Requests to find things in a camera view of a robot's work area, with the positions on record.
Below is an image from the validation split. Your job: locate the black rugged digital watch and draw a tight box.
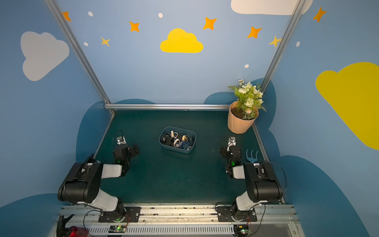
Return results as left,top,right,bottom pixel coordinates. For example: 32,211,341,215
160,134,174,146

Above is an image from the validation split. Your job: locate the white strap chain watch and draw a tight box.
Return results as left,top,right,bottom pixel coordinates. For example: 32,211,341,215
173,139,181,148

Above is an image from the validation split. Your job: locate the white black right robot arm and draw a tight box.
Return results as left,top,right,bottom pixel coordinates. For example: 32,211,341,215
220,146,285,212

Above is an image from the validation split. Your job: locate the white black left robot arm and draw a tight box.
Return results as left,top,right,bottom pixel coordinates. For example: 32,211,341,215
57,143,140,215

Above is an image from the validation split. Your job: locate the blue plastic storage box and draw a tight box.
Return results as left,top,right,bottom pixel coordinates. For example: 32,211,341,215
159,126,196,154

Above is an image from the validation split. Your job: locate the blue garden fork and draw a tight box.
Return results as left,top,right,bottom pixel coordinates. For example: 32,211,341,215
245,149,259,163

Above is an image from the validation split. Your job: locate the terracotta pot with flowers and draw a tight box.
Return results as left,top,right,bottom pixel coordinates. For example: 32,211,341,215
228,79,265,134

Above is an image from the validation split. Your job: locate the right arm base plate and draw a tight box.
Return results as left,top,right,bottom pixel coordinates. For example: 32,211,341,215
215,205,257,223

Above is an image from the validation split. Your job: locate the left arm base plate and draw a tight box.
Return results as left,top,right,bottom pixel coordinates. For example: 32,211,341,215
98,206,141,223

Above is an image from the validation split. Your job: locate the aluminium rail front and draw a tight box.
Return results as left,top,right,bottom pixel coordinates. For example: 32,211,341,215
49,203,305,237

